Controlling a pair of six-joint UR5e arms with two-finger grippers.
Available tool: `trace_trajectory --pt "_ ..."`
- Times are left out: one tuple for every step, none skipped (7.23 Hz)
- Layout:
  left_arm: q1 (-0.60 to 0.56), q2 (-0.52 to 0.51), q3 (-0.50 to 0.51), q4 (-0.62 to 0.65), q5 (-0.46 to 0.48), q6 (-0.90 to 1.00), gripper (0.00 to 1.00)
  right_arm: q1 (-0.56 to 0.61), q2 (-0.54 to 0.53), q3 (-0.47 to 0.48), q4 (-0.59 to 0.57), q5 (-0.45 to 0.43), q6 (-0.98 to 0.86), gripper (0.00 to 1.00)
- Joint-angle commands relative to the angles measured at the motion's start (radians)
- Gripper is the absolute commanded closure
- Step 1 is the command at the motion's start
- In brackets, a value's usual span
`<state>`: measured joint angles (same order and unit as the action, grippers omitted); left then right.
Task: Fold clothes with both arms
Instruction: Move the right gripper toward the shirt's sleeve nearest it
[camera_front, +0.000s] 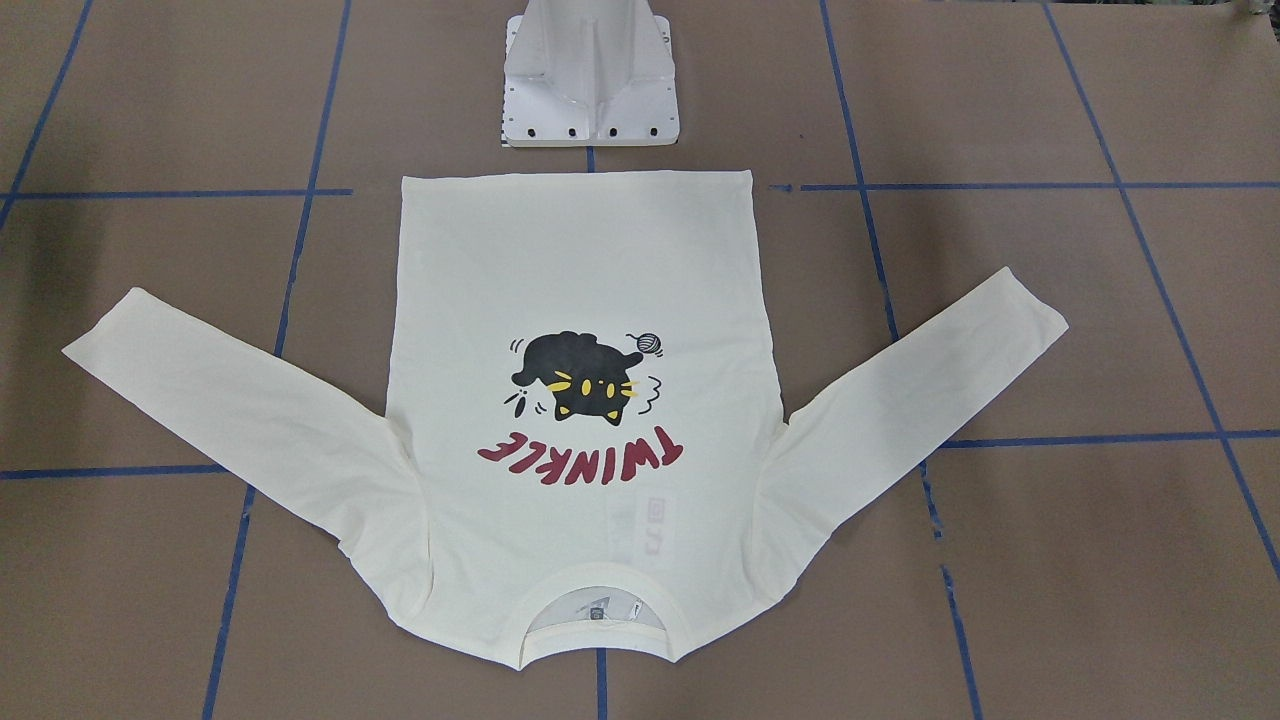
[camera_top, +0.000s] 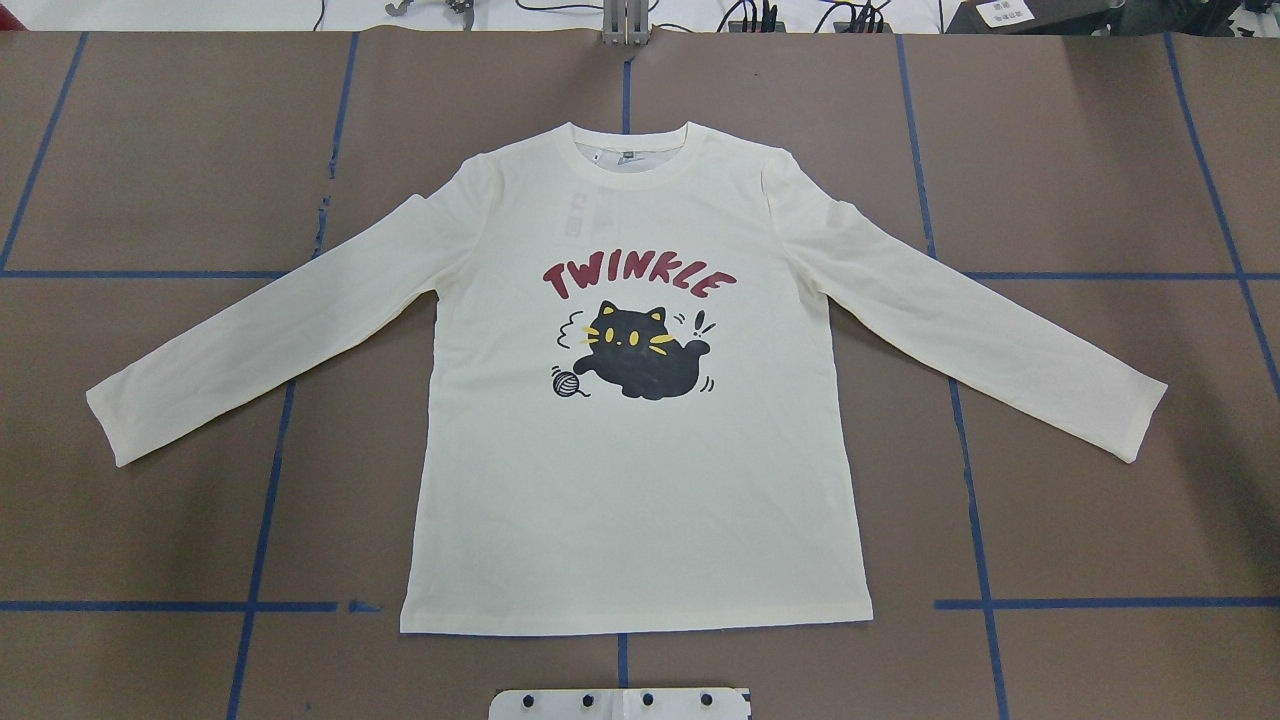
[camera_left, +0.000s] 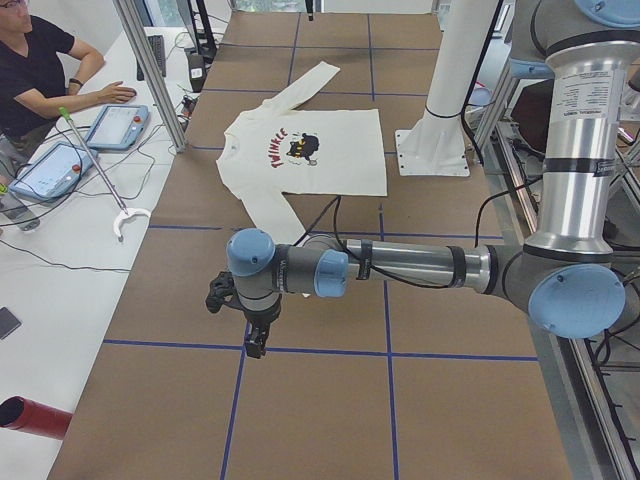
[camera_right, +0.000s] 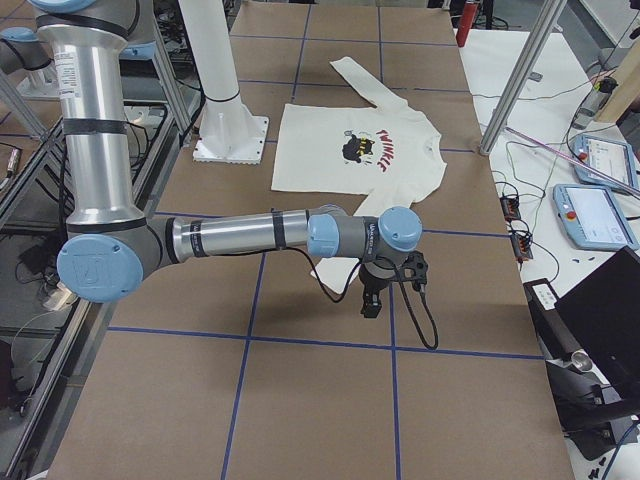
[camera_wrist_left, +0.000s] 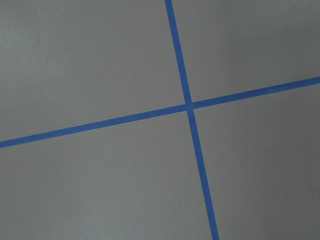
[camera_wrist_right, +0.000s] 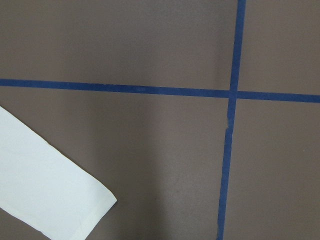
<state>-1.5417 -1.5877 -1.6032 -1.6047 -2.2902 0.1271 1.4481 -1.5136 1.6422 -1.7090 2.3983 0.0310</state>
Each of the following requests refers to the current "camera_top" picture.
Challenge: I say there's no grey aluminium frame post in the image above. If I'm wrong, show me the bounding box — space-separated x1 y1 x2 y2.
600 0 653 47

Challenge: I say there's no cream long-sleeve cat shirt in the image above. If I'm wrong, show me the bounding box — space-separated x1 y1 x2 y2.
86 123 1167 635

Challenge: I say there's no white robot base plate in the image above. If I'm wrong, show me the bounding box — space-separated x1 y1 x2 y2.
488 687 753 719

